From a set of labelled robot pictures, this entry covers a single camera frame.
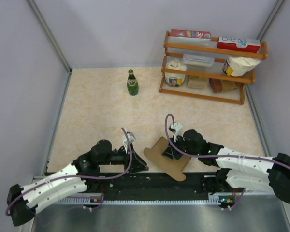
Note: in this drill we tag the wooden shelf rack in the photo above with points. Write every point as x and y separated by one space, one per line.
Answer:
175 74

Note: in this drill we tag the aluminium corner frame post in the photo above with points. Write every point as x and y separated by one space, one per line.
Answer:
49 35

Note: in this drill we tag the red white box right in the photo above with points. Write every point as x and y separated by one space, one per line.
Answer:
236 44

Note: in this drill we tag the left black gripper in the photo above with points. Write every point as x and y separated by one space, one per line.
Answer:
137 164

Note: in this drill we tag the green glass bottle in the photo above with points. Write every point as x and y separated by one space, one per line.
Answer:
132 83

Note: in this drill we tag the clear plastic container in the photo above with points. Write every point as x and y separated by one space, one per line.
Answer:
197 60

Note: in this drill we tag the crumpled brown paper bag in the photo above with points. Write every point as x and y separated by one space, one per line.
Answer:
229 85

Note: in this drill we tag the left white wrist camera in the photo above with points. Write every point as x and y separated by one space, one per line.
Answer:
128 138

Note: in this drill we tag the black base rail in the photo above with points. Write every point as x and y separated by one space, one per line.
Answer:
160 187

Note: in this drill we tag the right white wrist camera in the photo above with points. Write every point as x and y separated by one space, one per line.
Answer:
176 128

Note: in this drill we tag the right aluminium frame post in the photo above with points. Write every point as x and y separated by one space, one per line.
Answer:
271 18

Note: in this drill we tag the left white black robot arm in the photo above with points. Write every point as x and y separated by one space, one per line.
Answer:
24 202

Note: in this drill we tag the brown brick block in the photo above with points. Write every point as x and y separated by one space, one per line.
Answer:
216 85

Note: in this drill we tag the red foil box left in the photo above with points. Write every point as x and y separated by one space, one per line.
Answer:
190 34

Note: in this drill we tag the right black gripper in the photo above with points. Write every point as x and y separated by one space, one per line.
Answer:
171 152

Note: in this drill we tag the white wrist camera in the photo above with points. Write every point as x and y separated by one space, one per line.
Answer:
128 138
176 128

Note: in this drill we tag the brown cardboard box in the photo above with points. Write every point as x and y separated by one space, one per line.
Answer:
171 167

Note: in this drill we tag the large white bag right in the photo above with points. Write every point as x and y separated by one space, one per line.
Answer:
238 66

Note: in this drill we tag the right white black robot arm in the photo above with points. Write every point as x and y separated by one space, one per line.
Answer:
238 170

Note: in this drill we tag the tan cardboard block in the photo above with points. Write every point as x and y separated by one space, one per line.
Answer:
197 82

